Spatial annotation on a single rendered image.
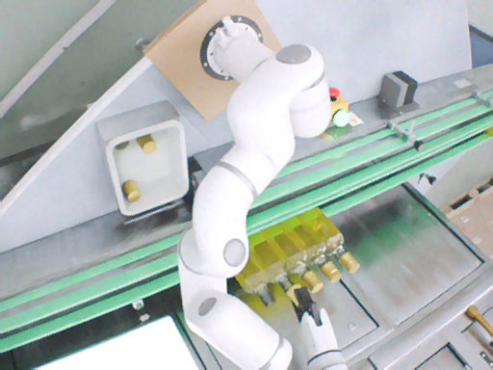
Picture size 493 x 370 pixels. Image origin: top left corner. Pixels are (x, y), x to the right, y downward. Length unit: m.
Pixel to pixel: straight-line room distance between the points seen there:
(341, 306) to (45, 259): 0.76
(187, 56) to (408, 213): 0.92
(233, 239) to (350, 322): 0.60
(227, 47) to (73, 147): 0.40
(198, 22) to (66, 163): 0.42
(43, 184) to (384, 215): 1.04
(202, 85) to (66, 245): 0.50
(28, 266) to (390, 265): 1.00
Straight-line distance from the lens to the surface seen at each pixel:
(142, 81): 0.95
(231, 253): 0.62
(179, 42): 0.92
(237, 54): 0.88
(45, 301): 1.04
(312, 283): 1.03
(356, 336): 1.14
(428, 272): 1.37
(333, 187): 1.18
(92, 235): 1.09
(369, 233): 1.40
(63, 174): 1.02
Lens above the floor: 1.55
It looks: 39 degrees down
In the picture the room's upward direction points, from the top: 142 degrees clockwise
